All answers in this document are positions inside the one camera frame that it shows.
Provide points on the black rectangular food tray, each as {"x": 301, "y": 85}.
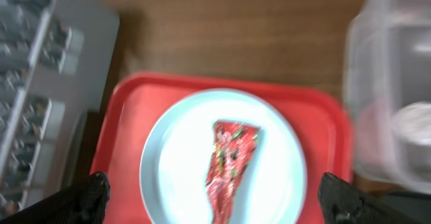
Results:
{"x": 398, "y": 207}

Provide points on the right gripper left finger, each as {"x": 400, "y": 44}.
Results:
{"x": 82, "y": 203}

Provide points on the clear plastic waste bin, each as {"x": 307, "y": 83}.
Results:
{"x": 387, "y": 67}

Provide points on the large light blue plate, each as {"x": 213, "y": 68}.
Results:
{"x": 176, "y": 159}

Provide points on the white napkin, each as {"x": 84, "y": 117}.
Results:
{"x": 411, "y": 127}

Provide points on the red snack wrapper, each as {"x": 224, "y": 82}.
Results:
{"x": 234, "y": 144}

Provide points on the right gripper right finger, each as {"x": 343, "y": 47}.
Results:
{"x": 342, "y": 203}

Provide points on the red plastic serving tray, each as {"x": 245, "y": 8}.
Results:
{"x": 136, "y": 103}

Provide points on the grey plastic dishwasher rack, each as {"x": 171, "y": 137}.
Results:
{"x": 55, "y": 58}

